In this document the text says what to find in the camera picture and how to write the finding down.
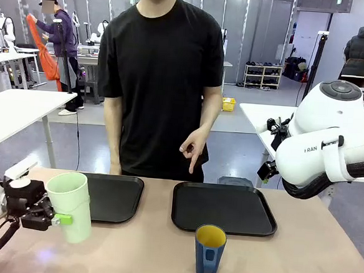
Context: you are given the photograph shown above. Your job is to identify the black plastic tray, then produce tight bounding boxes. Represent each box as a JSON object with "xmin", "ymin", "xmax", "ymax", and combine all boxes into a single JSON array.
[
  {"xmin": 79, "ymin": 172, "xmax": 145, "ymax": 227},
  {"xmin": 170, "ymin": 181, "xmax": 281, "ymax": 239}
]

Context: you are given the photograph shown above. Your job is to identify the white shoe rack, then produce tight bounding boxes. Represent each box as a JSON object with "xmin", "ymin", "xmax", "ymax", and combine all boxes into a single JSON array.
[{"xmin": 243, "ymin": 61, "xmax": 284, "ymax": 90}]

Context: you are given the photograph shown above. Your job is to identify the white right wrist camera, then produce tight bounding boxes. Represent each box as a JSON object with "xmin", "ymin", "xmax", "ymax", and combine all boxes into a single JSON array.
[{"xmin": 256, "ymin": 116, "xmax": 279, "ymax": 137}]

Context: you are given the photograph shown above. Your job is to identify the pale green plastic cup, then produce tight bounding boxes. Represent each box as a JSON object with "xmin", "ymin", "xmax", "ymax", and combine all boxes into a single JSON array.
[{"xmin": 42, "ymin": 170, "xmax": 96, "ymax": 246}]

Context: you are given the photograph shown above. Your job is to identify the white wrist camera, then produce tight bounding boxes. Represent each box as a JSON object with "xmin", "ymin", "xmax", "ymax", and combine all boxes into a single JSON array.
[
  {"xmin": 3, "ymin": 158, "xmax": 39, "ymax": 183},
  {"xmin": 256, "ymin": 116, "xmax": 279, "ymax": 137}
]

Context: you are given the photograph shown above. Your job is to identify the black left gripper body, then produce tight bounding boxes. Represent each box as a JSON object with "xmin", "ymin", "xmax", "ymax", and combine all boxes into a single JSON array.
[{"xmin": 0, "ymin": 177, "xmax": 57, "ymax": 232}]

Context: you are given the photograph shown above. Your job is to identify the blue mug yellow inside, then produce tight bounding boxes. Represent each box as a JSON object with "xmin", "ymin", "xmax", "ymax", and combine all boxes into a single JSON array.
[{"xmin": 192, "ymin": 224, "xmax": 228, "ymax": 273}]

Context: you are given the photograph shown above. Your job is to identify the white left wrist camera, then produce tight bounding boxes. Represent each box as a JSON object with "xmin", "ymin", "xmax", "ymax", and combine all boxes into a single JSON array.
[{"xmin": 3, "ymin": 158, "xmax": 39, "ymax": 183}]

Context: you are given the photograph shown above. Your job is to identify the white background desk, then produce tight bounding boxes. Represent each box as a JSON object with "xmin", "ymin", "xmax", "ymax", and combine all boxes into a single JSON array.
[{"xmin": 0, "ymin": 45, "xmax": 50, "ymax": 92}]

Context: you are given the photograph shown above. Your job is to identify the dark grey floor base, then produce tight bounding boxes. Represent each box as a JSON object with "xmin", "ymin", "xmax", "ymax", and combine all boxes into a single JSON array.
[{"xmin": 218, "ymin": 175, "xmax": 255, "ymax": 188}]

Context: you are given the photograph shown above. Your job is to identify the person in dark puffer jacket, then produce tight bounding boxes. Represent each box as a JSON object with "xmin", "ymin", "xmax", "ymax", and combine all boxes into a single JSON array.
[{"xmin": 337, "ymin": 18, "xmax": 364, "ymax": 88}]

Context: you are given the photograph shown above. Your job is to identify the person's left hand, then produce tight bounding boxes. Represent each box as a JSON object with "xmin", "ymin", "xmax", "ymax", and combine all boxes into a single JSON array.
[{"xmin": 178, "ymin": 125, "xmax": 210, "ymax": 176}]

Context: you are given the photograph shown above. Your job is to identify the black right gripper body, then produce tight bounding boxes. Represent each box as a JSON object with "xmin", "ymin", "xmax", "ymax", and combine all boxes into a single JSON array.
[{"xmin": 256, "ymin": 160, "xmax": 282, "ymax": 184}]

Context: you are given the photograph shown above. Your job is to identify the person with black cap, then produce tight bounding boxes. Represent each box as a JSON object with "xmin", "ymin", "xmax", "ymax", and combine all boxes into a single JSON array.
[{"xmin": 24, "ymin": 0, "xmax": 92, "ymax": 118}]

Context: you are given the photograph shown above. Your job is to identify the person's right forearm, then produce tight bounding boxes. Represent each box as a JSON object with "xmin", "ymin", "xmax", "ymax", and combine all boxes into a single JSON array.
[{"xmin": 99, "ymin": 95, "xmax": 128, "ymax": 167}]

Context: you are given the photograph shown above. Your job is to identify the person's left forearm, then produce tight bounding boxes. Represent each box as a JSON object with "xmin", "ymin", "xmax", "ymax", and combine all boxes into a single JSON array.
[{"xmin": 197, "ymin": 84, "xmax": 224, "ymax": 138}]

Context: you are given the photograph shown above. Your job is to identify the grey step stool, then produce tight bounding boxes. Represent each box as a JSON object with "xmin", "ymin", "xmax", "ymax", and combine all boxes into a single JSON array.
[{"xmin": 83, "ymin": 73, "xmax": 105, "ymax": 105}]

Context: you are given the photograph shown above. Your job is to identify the person in black t-shirt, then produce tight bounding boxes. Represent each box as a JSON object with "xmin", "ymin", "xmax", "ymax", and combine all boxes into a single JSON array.
[{"xmin": 90, "ymin": 0, "xmax": 229, "ymax": 183}]

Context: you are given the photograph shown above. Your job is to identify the black bags pile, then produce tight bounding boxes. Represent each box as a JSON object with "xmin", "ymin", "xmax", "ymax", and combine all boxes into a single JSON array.
[{"xmin": 282, "ymin": 55, "xmax": 310, "ymax": 84}]

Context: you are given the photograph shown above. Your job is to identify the orange hoodie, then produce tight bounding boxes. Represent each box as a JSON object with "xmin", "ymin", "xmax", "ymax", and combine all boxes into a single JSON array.
[{"xmin": 21, "ymin": 14, "xmax": 68, "ymax": 92}]

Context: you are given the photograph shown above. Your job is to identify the yellow plastic basket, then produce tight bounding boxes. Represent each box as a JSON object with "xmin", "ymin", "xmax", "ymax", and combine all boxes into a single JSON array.
[{"xmin": 221, "ymin": 97, "xmax": 237, "ymax": 112}]

